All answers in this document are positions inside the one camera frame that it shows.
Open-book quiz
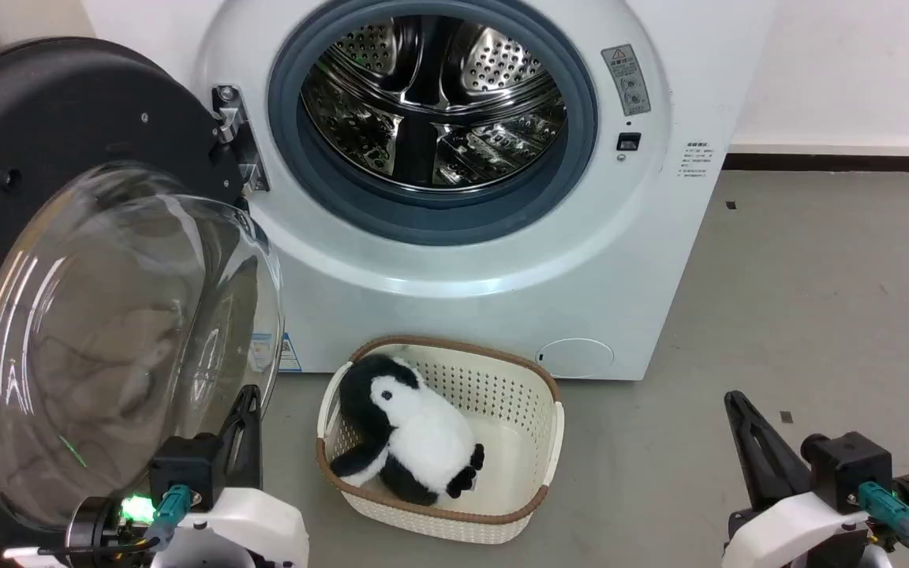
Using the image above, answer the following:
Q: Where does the black and white penguin plush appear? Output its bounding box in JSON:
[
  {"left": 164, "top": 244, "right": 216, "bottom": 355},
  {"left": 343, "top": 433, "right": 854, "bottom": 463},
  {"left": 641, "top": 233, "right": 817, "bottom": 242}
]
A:
[{"left": 330, "top": 353, "right": 486, "bottom": 506}]

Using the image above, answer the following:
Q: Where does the steel perforated washer drum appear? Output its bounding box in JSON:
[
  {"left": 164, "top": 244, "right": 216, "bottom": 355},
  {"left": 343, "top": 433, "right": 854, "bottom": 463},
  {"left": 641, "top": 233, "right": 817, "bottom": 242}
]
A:
[{"left": 301, "top": 16, "right": 568, "bottom": 190}]

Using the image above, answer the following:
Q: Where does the blue and white sticker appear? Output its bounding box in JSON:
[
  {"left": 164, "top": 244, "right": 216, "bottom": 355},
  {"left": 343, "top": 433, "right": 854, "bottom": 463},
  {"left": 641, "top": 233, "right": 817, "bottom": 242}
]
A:
[{"left": 277, "top": 331, "right": 303, "bottom": 372}]

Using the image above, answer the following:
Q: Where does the dark wall baseboard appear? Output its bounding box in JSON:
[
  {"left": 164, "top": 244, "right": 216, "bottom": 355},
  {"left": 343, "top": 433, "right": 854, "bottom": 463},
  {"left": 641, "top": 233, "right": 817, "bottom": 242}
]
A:
[{"left": 721, "top": 152, "right": 909, "bottom": 174}]

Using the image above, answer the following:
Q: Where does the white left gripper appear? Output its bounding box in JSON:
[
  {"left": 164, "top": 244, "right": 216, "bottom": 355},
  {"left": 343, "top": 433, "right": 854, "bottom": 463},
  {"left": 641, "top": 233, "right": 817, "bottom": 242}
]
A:
[{"left": 151, "top": 385, "right": 310, "bottom": 568}]

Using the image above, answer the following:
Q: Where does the metal door hinge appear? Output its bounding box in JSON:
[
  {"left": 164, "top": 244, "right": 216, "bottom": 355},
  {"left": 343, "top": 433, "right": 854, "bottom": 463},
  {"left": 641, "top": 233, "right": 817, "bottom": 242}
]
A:
[{"left": 212, "top": 84, "right": 270, "bottom": 194}]

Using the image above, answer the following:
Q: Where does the round drain filter cover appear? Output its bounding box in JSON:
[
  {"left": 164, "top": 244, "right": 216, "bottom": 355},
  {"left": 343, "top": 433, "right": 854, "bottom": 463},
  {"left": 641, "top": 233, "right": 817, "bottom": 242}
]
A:
[{"left": 537, "top": 338, "right": 615, "bottom": 379}]

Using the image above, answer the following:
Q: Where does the right arm teal-plug cable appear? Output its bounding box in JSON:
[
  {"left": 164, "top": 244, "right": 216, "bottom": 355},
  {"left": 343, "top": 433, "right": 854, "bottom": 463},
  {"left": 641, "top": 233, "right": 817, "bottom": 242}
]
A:
[{"left": 857, "top": 481, "right": 909, "bottom": 568}]

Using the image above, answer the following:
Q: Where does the white front-load washing machine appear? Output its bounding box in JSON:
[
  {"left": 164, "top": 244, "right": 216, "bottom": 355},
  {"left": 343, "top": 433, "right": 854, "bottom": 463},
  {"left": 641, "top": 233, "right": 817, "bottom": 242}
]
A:
[{"left": 80, "top": 0, "right": 779, "bottom": 382}]

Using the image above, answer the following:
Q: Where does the left arm teal-plug cable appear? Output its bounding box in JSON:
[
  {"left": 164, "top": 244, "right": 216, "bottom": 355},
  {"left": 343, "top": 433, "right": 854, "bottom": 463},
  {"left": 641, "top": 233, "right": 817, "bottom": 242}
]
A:
[{"left": 36, "top": 484, "right": 192, "bottom": 557}]

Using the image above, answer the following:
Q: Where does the grey warning label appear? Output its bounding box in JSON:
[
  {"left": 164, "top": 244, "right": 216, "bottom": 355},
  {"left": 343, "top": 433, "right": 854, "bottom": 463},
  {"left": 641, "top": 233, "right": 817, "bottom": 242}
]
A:
[{"left": 601, "top": 44, "right": 652, "bottom": 117}]

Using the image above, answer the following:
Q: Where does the arm teal-plug cable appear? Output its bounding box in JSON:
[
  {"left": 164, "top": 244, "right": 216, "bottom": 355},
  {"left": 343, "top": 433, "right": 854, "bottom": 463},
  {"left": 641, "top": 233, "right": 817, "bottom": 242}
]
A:
[
  {"left": 36, "top": 484, "right": 192, "bottom": 557},
  {"left": 857, "top": 481, "right": 909, "bottom": 568}
]

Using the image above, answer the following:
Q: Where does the cream plastic laundry basket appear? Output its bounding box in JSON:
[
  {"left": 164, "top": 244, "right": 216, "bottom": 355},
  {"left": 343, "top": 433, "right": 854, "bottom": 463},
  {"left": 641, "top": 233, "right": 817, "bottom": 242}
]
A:
[{"left": 316, "top": 335, "right": 565, "bottom": 545}]

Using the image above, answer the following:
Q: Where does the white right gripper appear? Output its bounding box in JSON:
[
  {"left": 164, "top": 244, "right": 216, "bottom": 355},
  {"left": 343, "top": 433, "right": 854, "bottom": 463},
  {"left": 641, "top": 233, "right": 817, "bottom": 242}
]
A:
[{"left": 723, "top": 390, "right": 893, "bottom": 568}]

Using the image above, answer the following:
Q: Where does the black round glass washer door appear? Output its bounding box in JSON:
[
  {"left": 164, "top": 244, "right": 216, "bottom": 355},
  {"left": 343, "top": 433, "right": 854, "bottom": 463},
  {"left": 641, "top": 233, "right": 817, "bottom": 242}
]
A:
[{"left": 0, "top": 35, "right": 286, "bottom": 568}]

